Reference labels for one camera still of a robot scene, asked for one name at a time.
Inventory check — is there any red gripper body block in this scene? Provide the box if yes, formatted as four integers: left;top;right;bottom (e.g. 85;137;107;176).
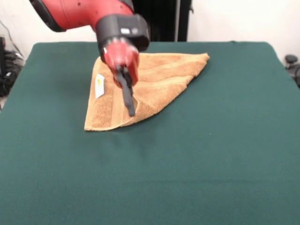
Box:
103;42;141;89

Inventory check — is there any black equipment with cables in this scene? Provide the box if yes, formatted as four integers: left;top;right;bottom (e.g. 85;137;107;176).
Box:
0;20;25;98

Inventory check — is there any black stand behind table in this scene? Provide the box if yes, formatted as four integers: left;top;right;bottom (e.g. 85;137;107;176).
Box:
132;0;193;43

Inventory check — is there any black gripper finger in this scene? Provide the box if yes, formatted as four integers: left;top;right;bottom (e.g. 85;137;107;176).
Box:
116;65;132;107
122;67;136;117

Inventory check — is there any tan terry towel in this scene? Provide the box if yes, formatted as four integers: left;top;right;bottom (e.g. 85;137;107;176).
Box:
84;52;210;132

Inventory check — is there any grey pedestal foot with caster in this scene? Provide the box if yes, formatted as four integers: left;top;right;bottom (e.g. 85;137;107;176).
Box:
284;54;300;89

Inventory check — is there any dark green table cloth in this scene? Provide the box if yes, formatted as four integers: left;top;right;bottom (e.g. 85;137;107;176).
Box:
0;41;300;225

